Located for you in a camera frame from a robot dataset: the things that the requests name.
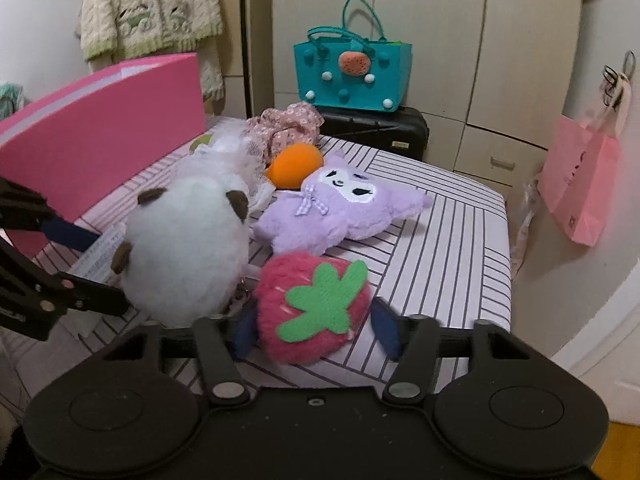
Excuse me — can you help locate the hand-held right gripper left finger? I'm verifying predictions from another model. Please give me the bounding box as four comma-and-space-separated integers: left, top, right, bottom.
97, 305, 263, 408

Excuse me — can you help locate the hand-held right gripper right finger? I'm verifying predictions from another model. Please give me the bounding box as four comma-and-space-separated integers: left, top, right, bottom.
369, 297, 532, 407

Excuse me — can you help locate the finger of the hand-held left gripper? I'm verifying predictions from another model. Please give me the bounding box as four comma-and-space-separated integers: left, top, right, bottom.
0, 240, 128, 343
0, 175, 101, 254

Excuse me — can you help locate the pink strawberry plush toy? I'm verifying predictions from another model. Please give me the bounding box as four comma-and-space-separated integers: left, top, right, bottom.
252, 252, 373, 366

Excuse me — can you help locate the white round plush toy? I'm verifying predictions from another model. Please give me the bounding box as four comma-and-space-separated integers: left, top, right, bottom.
111, 167, 251, 328

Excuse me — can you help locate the pink storage box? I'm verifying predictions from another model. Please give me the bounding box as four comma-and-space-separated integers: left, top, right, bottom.
0, 52, 208, 261

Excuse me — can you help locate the orange plush toy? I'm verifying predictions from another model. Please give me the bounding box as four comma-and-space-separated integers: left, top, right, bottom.
265, 142, 325, 191

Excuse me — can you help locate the clear printed plastic packet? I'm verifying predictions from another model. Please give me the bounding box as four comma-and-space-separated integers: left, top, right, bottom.
67, 222, 128, 286

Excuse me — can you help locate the purple plush toy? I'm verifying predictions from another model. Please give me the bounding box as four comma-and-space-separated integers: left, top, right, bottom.
251, 149, 435, 256

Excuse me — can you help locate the white green plastic bag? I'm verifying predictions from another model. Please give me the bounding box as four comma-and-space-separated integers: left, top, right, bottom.
0, 81, 26, 121

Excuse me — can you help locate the white lace cloth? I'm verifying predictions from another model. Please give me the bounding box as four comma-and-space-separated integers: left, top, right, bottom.
175, 127, 276, 211

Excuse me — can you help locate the white ribbon strip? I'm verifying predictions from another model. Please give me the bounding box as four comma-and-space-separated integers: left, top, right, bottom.
514, 175, 547, 277

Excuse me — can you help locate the black suitcase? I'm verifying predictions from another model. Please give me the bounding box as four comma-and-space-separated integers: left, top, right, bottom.
312, 105, 431, 163

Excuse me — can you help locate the pink floral cloth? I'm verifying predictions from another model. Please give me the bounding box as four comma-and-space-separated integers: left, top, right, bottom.
243, 101, 326, 166

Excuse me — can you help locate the cream green fleece pajamas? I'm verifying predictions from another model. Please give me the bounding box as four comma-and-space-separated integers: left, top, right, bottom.
79, 0, 226, 103

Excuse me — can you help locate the pink paper bag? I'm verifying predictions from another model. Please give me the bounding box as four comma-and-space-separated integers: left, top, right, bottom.
537, 114, 623, 247

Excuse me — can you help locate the teal felt handbag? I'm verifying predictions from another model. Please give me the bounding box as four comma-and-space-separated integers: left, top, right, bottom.
293, 0, 413, 111

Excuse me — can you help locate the cream wardrobe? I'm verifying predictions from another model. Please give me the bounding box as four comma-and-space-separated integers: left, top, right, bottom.
250, 0, 586, 196

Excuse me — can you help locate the black metal hook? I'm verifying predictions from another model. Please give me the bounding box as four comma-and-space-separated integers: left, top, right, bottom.
600, 51, 637, 111

